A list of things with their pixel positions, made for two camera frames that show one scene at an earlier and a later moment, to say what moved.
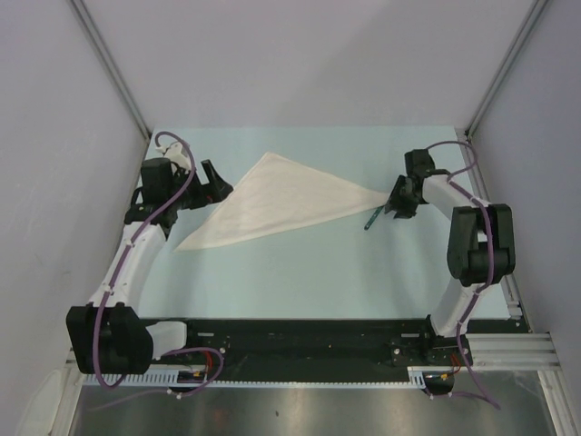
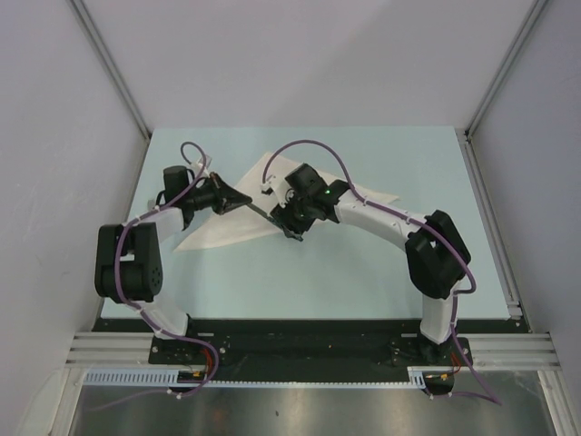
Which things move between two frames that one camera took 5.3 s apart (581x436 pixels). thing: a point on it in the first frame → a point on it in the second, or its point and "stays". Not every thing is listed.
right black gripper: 394,203 → 283,213
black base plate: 257,345 stays
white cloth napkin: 280,193 stays
